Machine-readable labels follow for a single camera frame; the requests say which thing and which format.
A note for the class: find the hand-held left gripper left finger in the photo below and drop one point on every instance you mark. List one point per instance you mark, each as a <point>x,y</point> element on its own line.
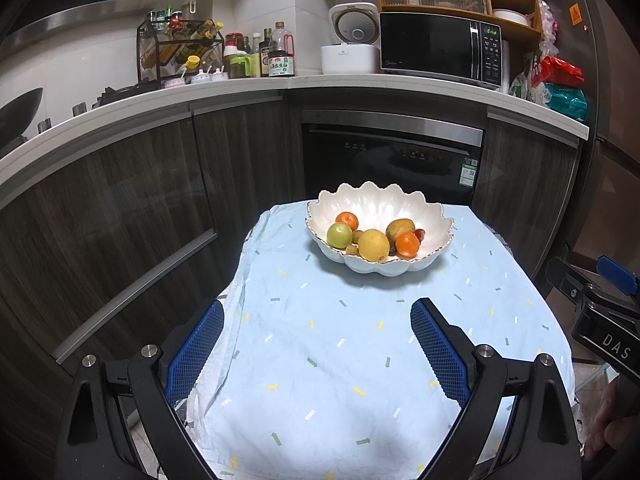
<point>195,355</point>

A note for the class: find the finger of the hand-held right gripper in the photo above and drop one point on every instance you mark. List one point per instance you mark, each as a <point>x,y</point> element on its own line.
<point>617,272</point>
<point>565,280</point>

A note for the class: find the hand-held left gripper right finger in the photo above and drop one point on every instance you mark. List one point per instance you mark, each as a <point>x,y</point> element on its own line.
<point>440,355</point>

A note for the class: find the orange mandarin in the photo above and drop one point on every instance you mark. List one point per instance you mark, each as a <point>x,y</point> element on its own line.
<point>407,245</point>
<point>346,220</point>

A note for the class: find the red grape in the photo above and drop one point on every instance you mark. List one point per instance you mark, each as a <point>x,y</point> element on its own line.
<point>420,234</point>

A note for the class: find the yellow lemon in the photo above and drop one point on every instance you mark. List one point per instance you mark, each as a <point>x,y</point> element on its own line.
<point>372,245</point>

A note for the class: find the brown kiwi fruit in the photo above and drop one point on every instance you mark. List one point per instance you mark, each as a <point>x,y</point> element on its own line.
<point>399,227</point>

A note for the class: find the green apple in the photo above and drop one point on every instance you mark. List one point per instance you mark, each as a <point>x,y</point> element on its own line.
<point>340,236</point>

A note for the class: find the white scalloped ceramic bowl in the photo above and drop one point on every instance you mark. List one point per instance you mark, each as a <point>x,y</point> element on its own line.
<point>380,200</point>

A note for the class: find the person's right hand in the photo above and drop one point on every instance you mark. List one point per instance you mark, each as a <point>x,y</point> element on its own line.
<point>597,425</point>

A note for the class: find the light blue patterned tablecloth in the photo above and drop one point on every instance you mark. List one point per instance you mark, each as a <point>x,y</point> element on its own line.
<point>350,360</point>

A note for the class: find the teal plastic packet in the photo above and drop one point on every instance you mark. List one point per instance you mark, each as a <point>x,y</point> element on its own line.
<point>567,102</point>

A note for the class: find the black built-in dishwasher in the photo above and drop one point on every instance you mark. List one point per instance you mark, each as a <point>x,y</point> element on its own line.
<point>390,170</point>

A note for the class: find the red plastic packet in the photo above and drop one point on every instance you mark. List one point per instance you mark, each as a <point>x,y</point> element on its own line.
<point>557,71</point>

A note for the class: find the dark grey refrigerator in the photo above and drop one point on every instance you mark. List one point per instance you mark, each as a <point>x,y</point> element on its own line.
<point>600,60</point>

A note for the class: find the white kitchen countertop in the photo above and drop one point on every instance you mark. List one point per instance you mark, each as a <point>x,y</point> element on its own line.
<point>150,105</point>

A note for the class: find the hanging clear plastic bags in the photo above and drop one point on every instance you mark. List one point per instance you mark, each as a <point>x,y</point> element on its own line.
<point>547,25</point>

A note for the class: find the orange fridge sticker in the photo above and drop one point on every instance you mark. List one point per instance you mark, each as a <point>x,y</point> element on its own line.
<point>575,13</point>

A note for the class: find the white ceramic dish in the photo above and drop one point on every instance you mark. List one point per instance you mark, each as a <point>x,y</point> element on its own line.
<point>510,16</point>

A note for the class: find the black microwave oven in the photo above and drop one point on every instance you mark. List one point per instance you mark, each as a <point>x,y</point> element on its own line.
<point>430,45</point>

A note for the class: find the black gas stove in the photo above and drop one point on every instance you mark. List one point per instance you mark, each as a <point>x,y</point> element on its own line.
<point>120,94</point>

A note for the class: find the small white condiment jar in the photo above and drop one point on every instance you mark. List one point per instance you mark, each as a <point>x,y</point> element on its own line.
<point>201,76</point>
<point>175,80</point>
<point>219,75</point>

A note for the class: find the yellow cap bottle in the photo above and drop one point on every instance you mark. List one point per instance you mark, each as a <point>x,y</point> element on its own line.
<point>192,63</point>

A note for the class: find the black wok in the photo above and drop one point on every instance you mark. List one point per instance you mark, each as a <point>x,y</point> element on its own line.
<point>20,110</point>

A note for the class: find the dark soy sauce bottle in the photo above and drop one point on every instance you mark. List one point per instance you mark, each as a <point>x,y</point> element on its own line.
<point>281,66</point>

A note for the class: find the red lid jar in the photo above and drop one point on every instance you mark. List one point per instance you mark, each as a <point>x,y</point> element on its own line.
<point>234,42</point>

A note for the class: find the white rice cooker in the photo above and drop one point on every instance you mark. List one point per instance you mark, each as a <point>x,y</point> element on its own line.
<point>350,25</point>

